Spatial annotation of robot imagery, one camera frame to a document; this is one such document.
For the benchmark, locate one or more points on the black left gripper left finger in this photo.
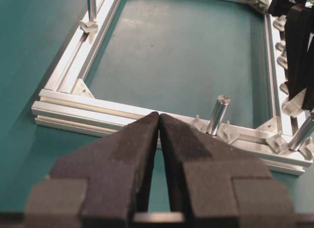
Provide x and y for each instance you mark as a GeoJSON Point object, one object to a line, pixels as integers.
{"type": "Point", "coordinates": [100, 185]}

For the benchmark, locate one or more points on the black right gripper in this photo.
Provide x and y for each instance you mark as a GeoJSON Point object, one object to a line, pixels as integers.
{"type": "Point", "coordinates": [297, 33]}

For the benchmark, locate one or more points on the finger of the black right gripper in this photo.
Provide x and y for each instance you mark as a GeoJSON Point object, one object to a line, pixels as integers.
{"type": "Point", "coordinates": [308, 78]}

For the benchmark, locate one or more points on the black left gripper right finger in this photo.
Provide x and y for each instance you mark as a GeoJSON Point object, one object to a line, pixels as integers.
{"type": "Point", "coordinates": [217, 185]}

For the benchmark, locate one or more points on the metal pin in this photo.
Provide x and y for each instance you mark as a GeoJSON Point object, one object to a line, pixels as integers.
{"type": "Point", "coordinates": [293, 107]}
{"type": "Point", "coordinates": [283, 62]}
{"type": "Point", "coordinates": [303, 133]}
{"type": "Point", "coordinates": [284, 88]}
{"type": "Point", "coordinates": [280, 46]}
{"type": "Point", "coordinates": [218, 113]}
{"type": "Point", "coordinates": [92, 10]}

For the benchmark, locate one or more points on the metal pin left lower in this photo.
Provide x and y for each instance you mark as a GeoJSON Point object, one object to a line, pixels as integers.
{"type": "Point", "coordinates": [303, 133]}

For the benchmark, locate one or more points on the metal pin left upper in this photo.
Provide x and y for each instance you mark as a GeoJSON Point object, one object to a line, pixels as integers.
{"type": "Point", "coordinates": [218, 113]}

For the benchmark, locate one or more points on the metal pin top left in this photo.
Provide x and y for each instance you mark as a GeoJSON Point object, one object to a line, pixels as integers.
{"type": "Point", "coordinates": [92, 10]}

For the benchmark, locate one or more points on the aluminium extrusion frame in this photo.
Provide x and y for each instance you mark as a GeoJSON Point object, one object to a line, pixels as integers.
{"type": "Point", "coordinates": [176, 57]}

